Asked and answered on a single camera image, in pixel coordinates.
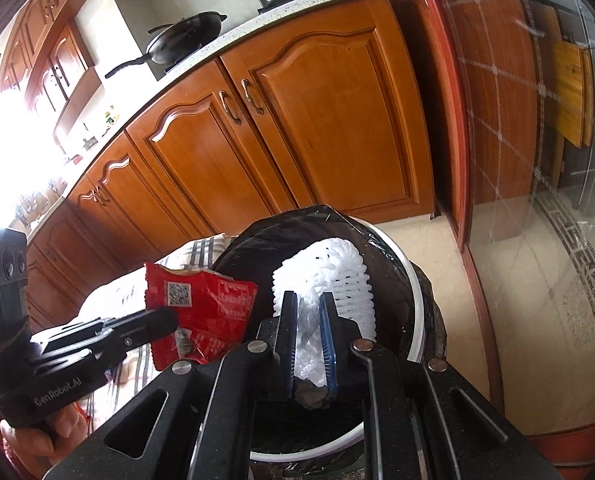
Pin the wooden lower kitchen cabinets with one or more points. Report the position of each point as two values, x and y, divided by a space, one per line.
321 107

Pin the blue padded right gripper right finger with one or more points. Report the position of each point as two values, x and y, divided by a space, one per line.
425 420

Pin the white bin with black bag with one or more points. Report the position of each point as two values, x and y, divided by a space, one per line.
307 430

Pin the person's left hand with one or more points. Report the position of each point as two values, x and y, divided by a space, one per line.
33 451

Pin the glass sliding door red frame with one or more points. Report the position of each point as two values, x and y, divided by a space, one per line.
521 201

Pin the red snack wrapper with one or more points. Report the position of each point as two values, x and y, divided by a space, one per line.
213 312

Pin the yellow wooden folding chair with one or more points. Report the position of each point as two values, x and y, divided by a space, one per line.
571 104

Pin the condiment bottles on counter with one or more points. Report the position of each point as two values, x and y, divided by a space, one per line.
94 129

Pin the black wok with handle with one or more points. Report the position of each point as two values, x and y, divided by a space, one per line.
176 42

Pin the white foam fruit net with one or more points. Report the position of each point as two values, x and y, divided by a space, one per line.
331 284

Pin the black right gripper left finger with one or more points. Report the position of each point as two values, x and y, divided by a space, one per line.
192 421

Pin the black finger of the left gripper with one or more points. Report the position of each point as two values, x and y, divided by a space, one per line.
104 334

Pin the gas stove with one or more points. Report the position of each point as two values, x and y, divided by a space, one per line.
238 12

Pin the wooden upper kitchen cabinets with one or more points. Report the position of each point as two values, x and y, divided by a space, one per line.
46 60

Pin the wooden kitchen cabinets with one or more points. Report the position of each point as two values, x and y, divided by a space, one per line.
46 60
321 107

